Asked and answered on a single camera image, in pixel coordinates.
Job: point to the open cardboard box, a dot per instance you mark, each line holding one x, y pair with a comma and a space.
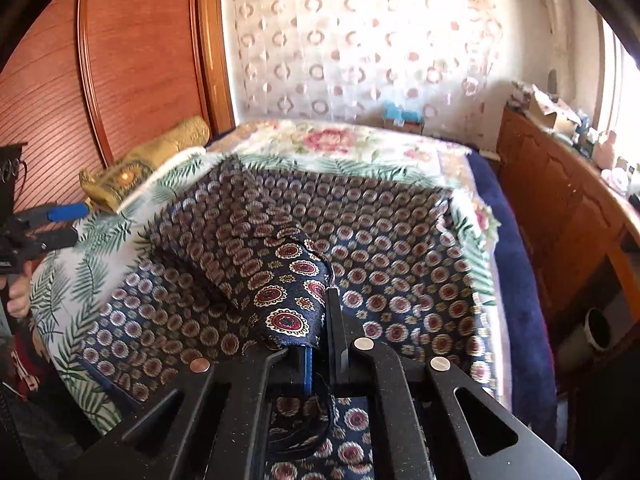
552, 110

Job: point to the wooden sideboard cabinet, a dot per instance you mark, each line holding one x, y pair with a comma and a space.
550, 195

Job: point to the floral blanket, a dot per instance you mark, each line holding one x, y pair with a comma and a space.
340, 142

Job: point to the blue tissue box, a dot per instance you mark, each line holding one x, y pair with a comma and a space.
402, 111

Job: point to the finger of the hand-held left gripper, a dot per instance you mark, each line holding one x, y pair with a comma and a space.
57, 239
65, 213

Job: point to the pink bottle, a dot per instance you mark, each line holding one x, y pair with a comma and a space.
605, 150

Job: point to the red patterned cloth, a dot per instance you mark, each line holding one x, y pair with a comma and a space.
27, 365

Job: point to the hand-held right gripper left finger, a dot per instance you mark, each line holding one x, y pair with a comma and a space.
307, 375

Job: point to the sheer circle patterned curtain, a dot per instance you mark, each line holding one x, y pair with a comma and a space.
360, 45

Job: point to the bright window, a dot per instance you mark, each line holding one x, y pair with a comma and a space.
617, 90

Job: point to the person's left hand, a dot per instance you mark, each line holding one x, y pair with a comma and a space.
18, 295

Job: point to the navy medallion patterned garment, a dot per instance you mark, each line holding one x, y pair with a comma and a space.
400, 260

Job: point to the navy blue blanket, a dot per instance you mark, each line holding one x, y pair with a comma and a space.
520, 285

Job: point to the red and white box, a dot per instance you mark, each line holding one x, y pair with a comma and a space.
402, 127

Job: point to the golden embroidered pillow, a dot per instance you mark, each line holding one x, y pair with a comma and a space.
150, 157

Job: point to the wooden slatted headboard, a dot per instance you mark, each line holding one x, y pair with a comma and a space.
135, 60

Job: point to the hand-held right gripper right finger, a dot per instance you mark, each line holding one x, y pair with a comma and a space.
336, 350

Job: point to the white waste bin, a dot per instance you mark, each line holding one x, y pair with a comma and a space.
585, 332

